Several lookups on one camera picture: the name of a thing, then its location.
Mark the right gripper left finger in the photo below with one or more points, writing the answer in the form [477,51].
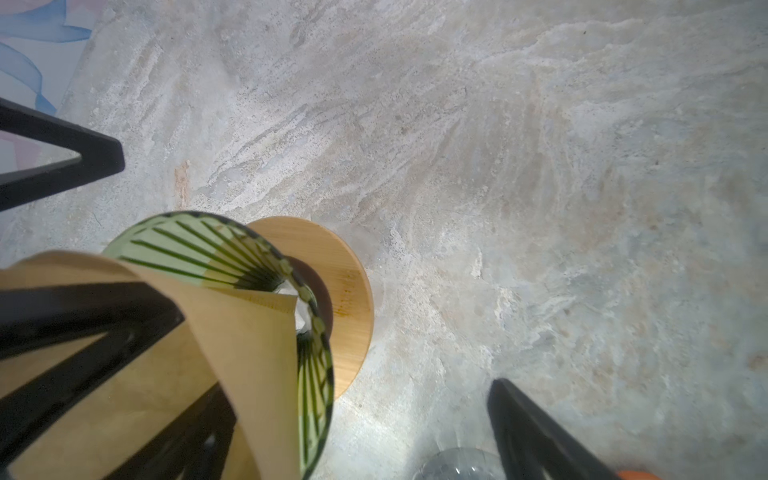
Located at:
[127,319]

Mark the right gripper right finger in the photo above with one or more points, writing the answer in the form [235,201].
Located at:
[532,445]

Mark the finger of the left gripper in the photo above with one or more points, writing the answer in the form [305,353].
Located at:
[97,156]

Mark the green glass dripper cone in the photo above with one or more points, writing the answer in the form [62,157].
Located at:
[210,250]

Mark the orange coffee filter pack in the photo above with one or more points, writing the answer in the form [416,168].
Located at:
[636,475]

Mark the grey glass carafe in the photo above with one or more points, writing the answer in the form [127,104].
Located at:
[461,464]

